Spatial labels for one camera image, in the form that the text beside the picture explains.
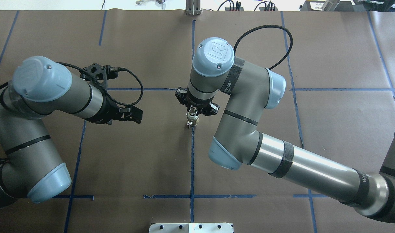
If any steel cylinder weight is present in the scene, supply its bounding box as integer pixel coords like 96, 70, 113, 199
322, 0, 340, 12

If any aluminium frame post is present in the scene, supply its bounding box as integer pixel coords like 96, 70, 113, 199
185, 0, 202, 15

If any black box on desk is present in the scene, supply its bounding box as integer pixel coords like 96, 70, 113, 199
299, 0, 354, 12

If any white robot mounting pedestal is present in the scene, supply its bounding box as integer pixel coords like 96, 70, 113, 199
149, 222, 234, 233

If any black right camera cable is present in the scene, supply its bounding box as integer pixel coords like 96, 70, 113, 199
233, 25, 294, 71

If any small chrome angle valve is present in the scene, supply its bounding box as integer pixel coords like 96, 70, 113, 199
186, 106, 199, 121

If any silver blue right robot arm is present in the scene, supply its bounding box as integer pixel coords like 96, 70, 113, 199
185, 37, 395, 224

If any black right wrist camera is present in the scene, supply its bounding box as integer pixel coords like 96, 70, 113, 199
175, 87, 219, 116

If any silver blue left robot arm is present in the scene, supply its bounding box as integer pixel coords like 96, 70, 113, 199
0, 56, 144, 208

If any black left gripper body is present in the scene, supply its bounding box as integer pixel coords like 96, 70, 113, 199
94, 97, 123, 125

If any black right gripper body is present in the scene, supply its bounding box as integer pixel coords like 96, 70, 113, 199
186, 94, 214, 112

